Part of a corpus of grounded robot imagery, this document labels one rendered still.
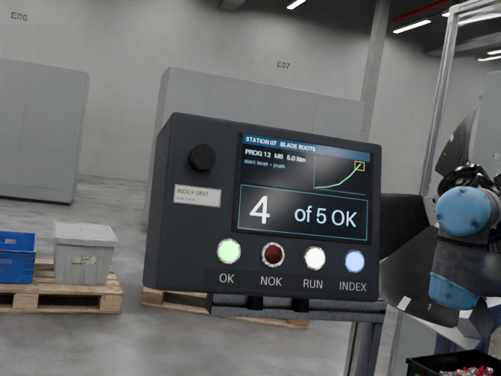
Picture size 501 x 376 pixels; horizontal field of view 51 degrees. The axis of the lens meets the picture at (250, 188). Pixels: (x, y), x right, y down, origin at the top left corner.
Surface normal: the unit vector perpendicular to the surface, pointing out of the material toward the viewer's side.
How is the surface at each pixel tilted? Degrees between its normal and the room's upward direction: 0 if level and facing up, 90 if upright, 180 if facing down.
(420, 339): 90
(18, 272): 90
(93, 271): 95
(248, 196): 75
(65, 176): 90
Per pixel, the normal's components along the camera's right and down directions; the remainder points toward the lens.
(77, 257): 0.35, 0.22
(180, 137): 0.32, -0.14
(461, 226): -0.58, -0.03
